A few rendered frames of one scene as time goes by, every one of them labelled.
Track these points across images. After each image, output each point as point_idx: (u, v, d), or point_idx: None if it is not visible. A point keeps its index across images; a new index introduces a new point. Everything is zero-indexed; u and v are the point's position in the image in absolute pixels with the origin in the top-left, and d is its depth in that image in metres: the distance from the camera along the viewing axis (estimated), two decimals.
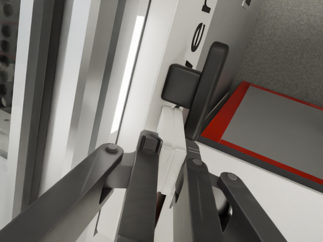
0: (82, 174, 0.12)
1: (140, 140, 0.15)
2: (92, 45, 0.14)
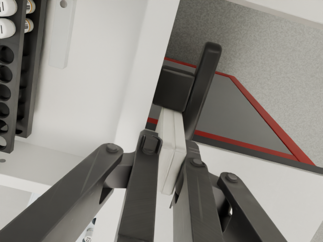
0: (82, 174, 0.12)
1: (140, 140, 0.15)
2: None
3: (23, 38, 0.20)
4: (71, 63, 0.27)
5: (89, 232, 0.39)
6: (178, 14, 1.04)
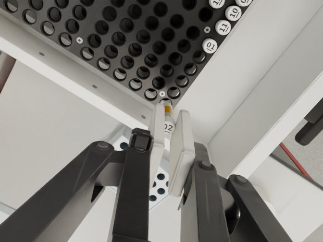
0: (73, 172, 0.12)
1: (131, 138, 0.15)
2: None
3: (224, 36, 0.27)
4: (215, 58, 0.34)
5: None
6: None
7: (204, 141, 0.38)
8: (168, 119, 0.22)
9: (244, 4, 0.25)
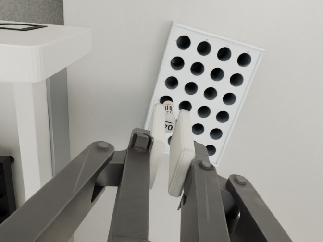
0: (73, 172, 0.12)
1: (131, 138, 0.15)
2: None
3: None
4: None
5: None
6: None
7: None
8: None
9: None
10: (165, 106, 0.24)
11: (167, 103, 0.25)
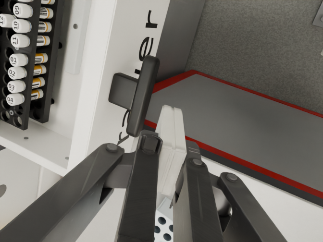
0: (82, 174, 0.12)
1: (140, 140, 0.15)
2: None
3: (35, 48, 0.29)
4: (82, 71, 0.35)
5: (21, 86, 0.30)
6: (294, 55, 1.01)
7: None
8: (14, 67, 0.29)
9: (18, 15, 0.27)
10: (33, 99, 0.33)
11: (38, 98, 0.34)
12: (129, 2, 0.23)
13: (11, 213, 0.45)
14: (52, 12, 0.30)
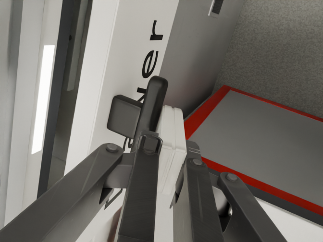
0: (82, 174, 0.12)
1: (140, 140, 0.15)
2: None
3: None
4: (77, 87, 0.31)
5: None
6: None
7: None
8: None
9: None
10: None
11: None
12: (131, 12, 0.19)
13: None
14: None
